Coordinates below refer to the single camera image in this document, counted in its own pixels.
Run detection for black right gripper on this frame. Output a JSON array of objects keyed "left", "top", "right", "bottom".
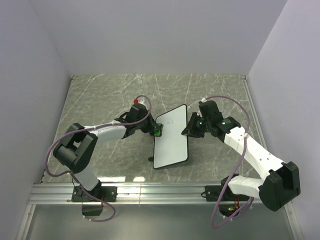
[{"left": 181, "top": 112, "right": 211, "bottom": 139}]

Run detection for green bone-shaped eraser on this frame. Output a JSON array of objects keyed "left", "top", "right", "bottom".
[{"left": 153, "top": 123, "right": 163, "bottom": 137}]

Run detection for small black-framed whiteboard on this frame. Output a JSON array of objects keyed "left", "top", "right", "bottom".
[{"left": 149, "top": 104, "right": 189, "bottom": 169}]

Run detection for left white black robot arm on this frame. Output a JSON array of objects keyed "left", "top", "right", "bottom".
[{"left": 53, "top": 109, "right": 163, "bottom": 201}]

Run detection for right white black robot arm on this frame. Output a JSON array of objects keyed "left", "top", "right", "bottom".
[{"left": 181, "top": 112, "right": 301, "bottom": 212}]

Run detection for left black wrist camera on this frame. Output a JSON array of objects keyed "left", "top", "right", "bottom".
[{"left": 129, "top": 103, "right": 148, "bottom": 122}]

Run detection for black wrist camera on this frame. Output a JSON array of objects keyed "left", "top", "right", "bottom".
[
  {"left": 129, "top": 103, "right": 148, "bottom": 122},
  {"left": 198, "top": 100, "right": 223, "bottom": 121}
]

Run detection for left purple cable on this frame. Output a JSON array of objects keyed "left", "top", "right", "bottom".
[{"left": 44, "top": 95, "right": 153, "bottom": 223}]

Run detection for purple cable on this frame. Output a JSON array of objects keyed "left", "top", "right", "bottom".
[
  {"left": 44, "top": 95, "right": 153, "bottom": 223},
  {"left": 201, "top": 95, "right": 255, "bottom": 229}
]

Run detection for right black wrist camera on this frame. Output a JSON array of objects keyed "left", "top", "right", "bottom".
[{"left": 198, "top": 100, "right": 223, "bottom": 121}]

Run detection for aluminium rail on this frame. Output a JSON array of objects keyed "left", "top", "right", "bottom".
[{"left": 27, "top": 182, "right": 220, "bottom": 206}]

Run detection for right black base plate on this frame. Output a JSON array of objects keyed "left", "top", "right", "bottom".
[{"left": 200, "top": 185, "right": 250, "bottom": 202}]

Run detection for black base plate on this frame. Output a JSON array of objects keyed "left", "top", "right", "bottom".
[
  {"left": 71, "top": 186, "right": 118, "bottom": 203},
  {"left": 200, "top": 185, "right": 250, "bottom": 202}
]

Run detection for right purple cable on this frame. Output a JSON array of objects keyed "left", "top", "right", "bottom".
[{"left": 201, "top": 95, "right": 255, "bottom": 229}]

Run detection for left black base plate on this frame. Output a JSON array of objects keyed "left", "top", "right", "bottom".
[{"left": 71, "top": 186, "right": 118, "bottom": 203}]

